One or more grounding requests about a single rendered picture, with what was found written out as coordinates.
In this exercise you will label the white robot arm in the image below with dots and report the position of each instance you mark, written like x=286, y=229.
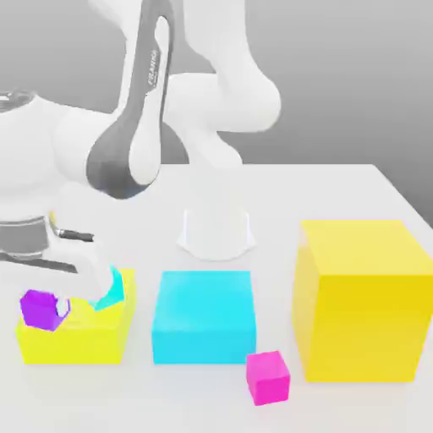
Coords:
x=216, y=111

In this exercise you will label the large cyan box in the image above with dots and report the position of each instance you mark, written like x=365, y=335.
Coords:
x=203, y=318

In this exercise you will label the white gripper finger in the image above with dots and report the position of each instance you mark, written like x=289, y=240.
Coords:
x=62, y=307
x=103, y=287

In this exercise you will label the large lime yellow box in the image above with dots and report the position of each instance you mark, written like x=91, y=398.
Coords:
x=74, y=341

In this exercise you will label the small purple cube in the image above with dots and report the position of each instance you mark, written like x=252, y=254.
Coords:
x=39, y=309

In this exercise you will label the small magenta cube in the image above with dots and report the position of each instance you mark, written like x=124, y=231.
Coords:
x=269, y=380

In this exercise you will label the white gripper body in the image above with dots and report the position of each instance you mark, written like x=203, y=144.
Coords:
x=81, y=264

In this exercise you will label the large golden yellow box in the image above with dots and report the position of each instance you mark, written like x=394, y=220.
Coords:
x=365, y=321

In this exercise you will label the small cyan cube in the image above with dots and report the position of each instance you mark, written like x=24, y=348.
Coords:
x=116, y=287

